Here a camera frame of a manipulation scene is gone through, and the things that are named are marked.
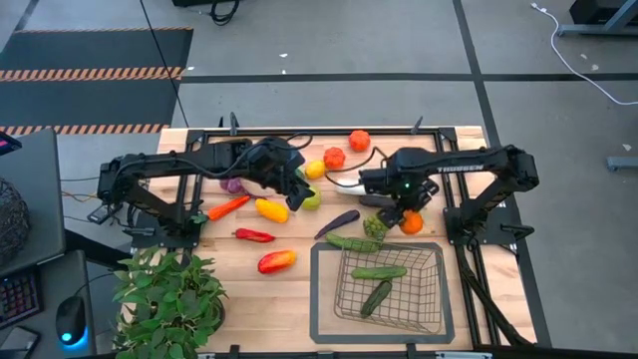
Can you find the grey desk leg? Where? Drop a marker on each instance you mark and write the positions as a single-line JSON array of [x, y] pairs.
[[588, 30]]

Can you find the black adapter box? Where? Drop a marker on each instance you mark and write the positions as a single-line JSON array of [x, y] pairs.
[[102, 213]]

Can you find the orange carrot with green top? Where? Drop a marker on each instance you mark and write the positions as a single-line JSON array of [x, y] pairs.
[[229, 207]]

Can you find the dark grey desk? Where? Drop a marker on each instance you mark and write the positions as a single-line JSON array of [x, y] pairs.
[[60, 274]]

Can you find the light green fruit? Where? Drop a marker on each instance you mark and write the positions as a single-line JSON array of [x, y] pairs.
[[313, 200]]

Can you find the smooth orange fruit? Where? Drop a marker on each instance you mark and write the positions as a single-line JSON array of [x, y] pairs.
[[412, 223]]

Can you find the black aluminium table frame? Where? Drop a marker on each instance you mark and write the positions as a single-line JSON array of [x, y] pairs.
[[389, 132]]

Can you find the white and green leek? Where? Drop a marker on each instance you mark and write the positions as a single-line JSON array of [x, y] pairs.
[[349, 189]]

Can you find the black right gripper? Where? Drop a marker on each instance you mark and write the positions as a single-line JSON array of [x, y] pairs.
[[409, 194]]

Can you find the device with pink screen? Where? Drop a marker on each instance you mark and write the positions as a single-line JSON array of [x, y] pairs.
[[7, 142]]

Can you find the green potted plant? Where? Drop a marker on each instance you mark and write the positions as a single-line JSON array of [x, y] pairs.
[[169, 304]]

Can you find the black mesh ball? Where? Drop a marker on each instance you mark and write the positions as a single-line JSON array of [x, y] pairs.
[[10, 219]]

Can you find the dark box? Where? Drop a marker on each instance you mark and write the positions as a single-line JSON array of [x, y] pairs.
[[593, 10]]

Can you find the dark grey desk panel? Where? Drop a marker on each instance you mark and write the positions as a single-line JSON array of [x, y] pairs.
[[35, 199]]

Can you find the purple slender eggplant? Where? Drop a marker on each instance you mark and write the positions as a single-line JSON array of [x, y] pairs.
[[339, 223]]

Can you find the black hazard-striped floor mat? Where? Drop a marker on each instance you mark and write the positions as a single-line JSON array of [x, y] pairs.
[[95, 100]]

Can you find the grey furniture foot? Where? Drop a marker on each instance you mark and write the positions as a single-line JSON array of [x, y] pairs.
[[623, 163]]

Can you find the black computer mouse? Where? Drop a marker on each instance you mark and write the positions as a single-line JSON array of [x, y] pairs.
[[70, 319]]

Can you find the red and orange mango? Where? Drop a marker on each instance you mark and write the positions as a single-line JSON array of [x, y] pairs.
[[276, 261]]

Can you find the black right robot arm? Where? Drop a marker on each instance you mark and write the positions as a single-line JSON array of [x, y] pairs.
[[463, 162]]

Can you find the smooth green cucumber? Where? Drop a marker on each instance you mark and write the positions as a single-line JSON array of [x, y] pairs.
[[379, 272]]

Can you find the bumpy green gourd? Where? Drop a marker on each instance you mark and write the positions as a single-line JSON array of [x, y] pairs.
[[354, 243]]

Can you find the black smartphone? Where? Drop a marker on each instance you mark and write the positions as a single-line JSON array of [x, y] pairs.
[[17, 344]]

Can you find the yellow lemon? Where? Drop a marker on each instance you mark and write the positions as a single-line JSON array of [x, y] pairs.
[[315, 169]]

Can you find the dark green zucchini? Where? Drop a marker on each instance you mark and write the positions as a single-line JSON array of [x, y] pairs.
[[376, 298]]

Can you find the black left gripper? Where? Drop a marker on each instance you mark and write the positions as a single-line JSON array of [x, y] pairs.
[[274, 162]]

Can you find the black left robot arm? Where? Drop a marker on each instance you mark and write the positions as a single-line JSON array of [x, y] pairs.
[[164, 164]]

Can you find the orange bumpy pumpkin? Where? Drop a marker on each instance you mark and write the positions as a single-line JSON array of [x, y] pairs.
[[359, 140]]

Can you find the purple grape bunch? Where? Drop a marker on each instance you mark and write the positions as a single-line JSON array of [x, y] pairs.
[[233, 185]]

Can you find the red chili pepper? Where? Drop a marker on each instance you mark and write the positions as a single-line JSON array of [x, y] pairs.
[[254, 235]]

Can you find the backlit black keyboard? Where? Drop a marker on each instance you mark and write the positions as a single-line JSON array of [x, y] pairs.
[[17, 299]]

